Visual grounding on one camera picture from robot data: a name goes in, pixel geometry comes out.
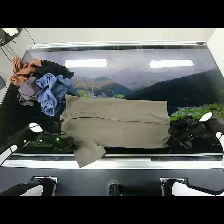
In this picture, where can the olive brown T-shirt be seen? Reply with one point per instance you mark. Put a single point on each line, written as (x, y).
(116, 126)

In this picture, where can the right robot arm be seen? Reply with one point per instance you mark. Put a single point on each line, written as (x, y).
(206, 125)

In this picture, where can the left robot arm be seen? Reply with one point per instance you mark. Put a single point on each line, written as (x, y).
(16, 138)

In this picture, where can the blue garment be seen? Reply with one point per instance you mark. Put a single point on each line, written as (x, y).
(50, 91)

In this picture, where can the grey garment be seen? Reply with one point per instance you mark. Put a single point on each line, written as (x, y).
(28, 90)

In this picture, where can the orange garment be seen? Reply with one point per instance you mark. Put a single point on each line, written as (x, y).
(23, 70)

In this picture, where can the silver frame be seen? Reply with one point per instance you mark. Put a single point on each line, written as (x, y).
(133, 164)

